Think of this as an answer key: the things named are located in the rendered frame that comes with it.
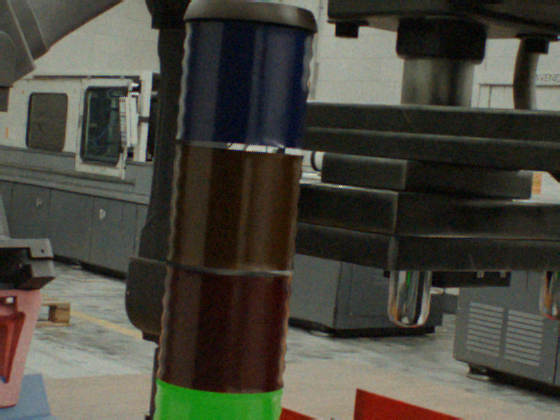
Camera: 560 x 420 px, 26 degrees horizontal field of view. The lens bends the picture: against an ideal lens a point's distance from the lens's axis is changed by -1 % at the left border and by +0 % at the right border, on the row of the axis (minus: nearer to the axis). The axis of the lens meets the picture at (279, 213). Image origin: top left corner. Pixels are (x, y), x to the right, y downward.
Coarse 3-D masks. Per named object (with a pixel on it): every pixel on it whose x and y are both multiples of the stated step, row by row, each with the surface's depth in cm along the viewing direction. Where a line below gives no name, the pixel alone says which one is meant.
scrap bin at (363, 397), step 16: (368, 400) 102; (384, 400) 100; (400, 400) 99; (288, 416) 92; (304, 416) 91; (368, 416) 102; (384, 416) 100; (400, 416) 99; (416, 416) 97; (432, 416) 96; (448, 416) 95
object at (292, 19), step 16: (208, 0) 34; (224, 0) 34; (240, 0) 34; (256, 0) 34; (192, 16) 34; (208, 16) 34; (224, 16) 33; (240, 16) 33; (256, 16) 33; (272, 16) 33; (288, 16) 34; (304, 16) 34
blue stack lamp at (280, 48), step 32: (192, 32) 34; (224, 32) 34; (256, 32) 34; (288, 32) 34; (192, 64) 34; (224, 64) 34; (256, 64) 34; (288, 64) 34; (192, 96) 34; (224, 96) 34; (256, 96) 34; (288, 96) 34; (192, 128) 34; (224, 128) 34; (256, 128) 34; (288, 128) 34
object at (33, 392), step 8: (0, 376) 80; (24, 376) 81; (32, 376) 81; (40, 376) 82; (24, 384) 81; (32, 384) 81; (40, 384) 82; (24, 392) 81; (32, 392) 81; (40, 392) 81; (24, 400) 80; (32, 400) 81; (40, 400) 81; (8, 408) 79; (16, 408) 80; (24, 408) 80; (32, 408) 80; (40, 408) 81; (48, 408) 81; (0, 416) 79; (8, 416) 79; (16, 416) 79; (24, 416) 80; (32, 416) 80; (40, 416) 80; (48, 416) 81; (56, 416) 81
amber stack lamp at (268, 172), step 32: (192, 160) 34; (224, 160) 34; (256, 160) 34; (288, 160) 34; (192, 192) 34; (224, 192) 34; (256, 192) 34; (288, 192) 34; (192, 224) 34; (224, 224) 34; (256, 224) 34; (288, 224) 35; (192, 256) 34; (224, 256) 34; (256, 256) 34; (288, 256) 35
